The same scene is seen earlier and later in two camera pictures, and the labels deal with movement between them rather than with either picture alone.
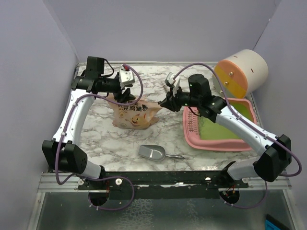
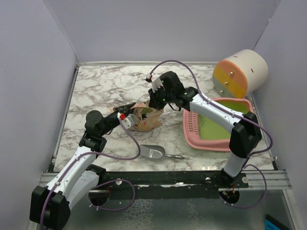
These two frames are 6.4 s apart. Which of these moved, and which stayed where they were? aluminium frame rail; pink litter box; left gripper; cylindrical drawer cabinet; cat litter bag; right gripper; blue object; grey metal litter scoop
Moved: cat litter bag; left gripper; right gripper
Stayed: cylindrical drawer cabinet; pink litter box; blue object; grey metal litter scoop; aluminium frame rail
